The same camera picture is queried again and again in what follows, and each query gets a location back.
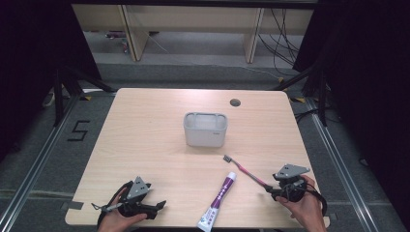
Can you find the pink toothbrush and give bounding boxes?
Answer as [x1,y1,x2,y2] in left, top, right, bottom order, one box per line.
[222,155,269,189]

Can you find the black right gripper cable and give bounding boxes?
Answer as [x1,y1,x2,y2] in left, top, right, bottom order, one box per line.
[305,183,329,218]

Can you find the grey tape piece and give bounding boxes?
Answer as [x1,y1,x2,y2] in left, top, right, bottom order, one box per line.
[60,200,85,212]

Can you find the small colourful clutter under desk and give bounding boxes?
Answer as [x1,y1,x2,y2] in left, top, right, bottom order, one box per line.
[104,30,131,55]

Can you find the person's right hand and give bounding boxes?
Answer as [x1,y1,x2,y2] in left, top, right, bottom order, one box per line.
[275,175,328,232]

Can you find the aluminium floor rail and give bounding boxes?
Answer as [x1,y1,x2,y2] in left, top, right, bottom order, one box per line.
[304,96,376,232]
[0,93,82,232]

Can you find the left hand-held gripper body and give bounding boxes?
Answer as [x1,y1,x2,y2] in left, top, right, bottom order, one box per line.
[117,176,157,220]

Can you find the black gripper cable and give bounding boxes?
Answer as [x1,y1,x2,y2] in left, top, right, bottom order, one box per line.
[91,181,133,228]
[305,183,329,218]

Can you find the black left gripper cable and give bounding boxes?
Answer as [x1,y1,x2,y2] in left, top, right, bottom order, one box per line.
[91,181,133,228]

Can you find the bundle of black hanging cables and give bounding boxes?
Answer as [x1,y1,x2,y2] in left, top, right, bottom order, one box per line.
[257,8,303,77]

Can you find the grey toothbrush holder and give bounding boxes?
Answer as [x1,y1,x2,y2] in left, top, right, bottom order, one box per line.
[183,111,229,149]

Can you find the black metal stand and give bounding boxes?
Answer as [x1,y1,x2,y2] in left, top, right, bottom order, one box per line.
[270,60,329,128]
[52,65,118,128]

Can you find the purple white toothpaste tube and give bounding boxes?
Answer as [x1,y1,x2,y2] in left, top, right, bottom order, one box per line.
[196,171,238,232]

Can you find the person's left hand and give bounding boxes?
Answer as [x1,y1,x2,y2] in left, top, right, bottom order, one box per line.
[97,188,148,232]

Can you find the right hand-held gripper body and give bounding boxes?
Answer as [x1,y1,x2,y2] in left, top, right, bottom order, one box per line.
[273,163,311,204]

